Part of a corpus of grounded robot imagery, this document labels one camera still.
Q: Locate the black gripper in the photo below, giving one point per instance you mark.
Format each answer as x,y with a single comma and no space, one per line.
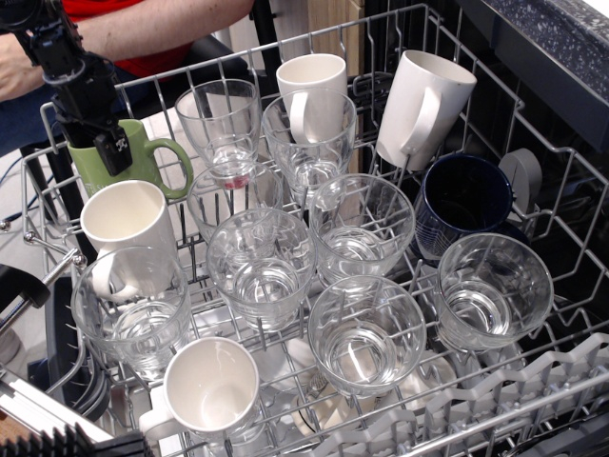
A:
84,94

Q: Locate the person forearm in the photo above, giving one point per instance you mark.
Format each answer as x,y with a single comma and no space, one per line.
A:
142,29

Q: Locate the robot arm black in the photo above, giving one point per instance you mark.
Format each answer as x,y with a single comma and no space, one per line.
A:
42,28

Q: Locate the white mug left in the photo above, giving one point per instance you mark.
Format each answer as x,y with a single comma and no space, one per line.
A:
129,224

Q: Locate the white mug back centre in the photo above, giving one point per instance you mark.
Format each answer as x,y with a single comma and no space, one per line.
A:
313,87

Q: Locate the white mug front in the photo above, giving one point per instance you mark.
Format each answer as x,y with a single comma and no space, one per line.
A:
210,388

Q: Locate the tall white mug right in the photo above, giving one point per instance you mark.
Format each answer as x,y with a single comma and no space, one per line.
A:
426,97

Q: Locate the dark blue mug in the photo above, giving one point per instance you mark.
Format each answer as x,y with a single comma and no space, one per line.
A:
461,195

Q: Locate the clear glass back left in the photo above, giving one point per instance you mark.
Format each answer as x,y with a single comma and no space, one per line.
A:
222,120

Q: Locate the clear glass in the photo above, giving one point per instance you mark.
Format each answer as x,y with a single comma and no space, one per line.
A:
362,225
306,167
490,291
262,262
133,306
367,334
231,187
222,120

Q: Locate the clear glass middle left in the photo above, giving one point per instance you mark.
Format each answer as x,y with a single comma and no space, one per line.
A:
231,187

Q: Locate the clear glass front left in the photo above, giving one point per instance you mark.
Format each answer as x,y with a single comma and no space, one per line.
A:
133,306

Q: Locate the black clamp with metal screw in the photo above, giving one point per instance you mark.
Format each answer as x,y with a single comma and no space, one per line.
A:
31,290

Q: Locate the clear glass back centre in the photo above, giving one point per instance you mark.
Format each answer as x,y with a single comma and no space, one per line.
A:
306,167

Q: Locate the clear glass centre right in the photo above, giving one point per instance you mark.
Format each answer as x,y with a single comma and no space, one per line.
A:
362,225

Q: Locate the clear glass front centre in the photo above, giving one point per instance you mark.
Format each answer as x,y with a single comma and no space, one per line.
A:
367,334

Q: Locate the grey plastic tine row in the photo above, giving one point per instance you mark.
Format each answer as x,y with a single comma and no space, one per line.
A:
457,420

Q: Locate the grey plastic rack clip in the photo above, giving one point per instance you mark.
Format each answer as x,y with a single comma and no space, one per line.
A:
523,170

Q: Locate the speckled dark countertop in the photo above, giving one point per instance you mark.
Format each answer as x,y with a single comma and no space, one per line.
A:
574,33

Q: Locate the grey wire dishwasher rack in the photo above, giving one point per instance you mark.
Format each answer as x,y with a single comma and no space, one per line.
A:
567,225

